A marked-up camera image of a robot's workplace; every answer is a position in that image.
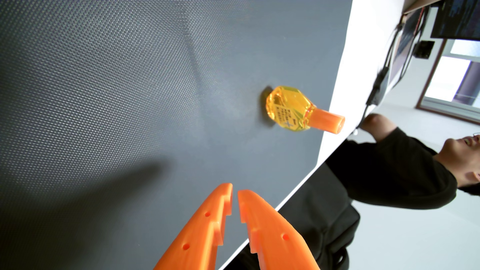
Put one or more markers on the dark computer monitor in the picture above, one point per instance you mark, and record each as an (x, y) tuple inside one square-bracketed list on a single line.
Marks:
[(457, 18)]

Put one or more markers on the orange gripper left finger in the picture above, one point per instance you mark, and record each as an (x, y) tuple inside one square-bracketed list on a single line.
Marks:
[(198, 232)]

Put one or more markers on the yellow eyedrops bottle orange cap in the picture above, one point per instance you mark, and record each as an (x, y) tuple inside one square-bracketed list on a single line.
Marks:
[(290, 108)]

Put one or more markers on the brown framed window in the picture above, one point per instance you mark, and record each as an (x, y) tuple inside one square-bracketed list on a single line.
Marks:
[(450, 78)]

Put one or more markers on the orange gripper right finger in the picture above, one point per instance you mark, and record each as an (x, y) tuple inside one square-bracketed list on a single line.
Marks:
[(273, 240)]

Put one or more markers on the grey textured mat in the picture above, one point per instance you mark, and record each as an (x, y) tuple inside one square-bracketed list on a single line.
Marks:
[(131, 112)]

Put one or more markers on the small black box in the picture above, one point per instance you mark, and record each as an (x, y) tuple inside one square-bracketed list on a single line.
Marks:
[(423, 49)]

